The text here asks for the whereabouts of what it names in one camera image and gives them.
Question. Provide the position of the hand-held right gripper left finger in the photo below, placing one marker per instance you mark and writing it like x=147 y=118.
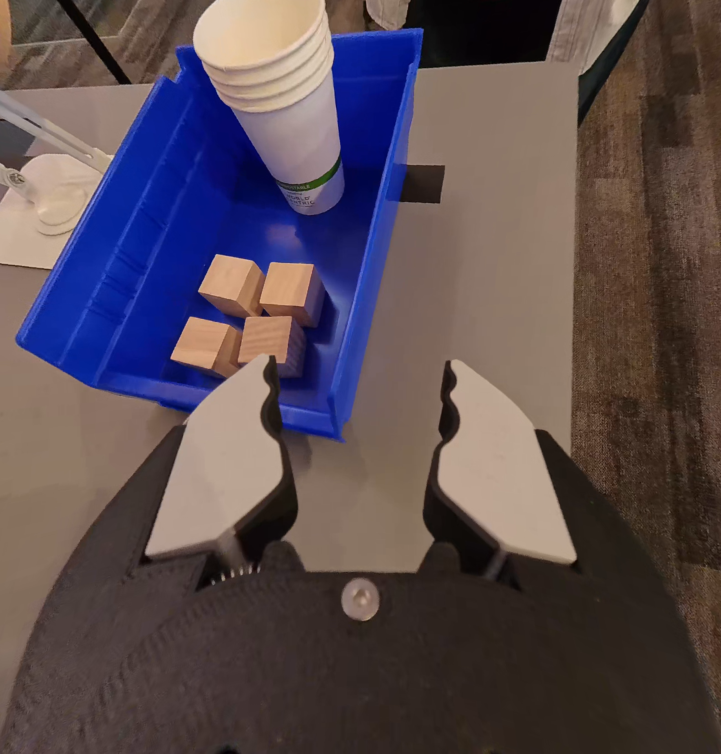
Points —
x=219 y=465

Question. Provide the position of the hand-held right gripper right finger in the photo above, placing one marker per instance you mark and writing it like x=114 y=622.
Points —
x=501 y=471

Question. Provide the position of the wooden block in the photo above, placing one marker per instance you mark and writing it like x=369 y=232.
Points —
x=201 y=344
x=289 y=288
x=272 y=341
x=228 y=280

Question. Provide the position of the blue plastic bin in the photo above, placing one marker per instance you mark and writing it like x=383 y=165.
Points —
x=160 y=206

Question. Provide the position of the white paper cup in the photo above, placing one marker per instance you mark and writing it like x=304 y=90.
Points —
x=289 y=147
x=260 y=29
x=272 y=96
x=269 y=84
x=266 y=72

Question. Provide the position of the white desk stand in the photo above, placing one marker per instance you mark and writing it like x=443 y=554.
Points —
x=60 y=188

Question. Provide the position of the black pole stand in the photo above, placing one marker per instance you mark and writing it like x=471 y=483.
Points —
x=96 y=44

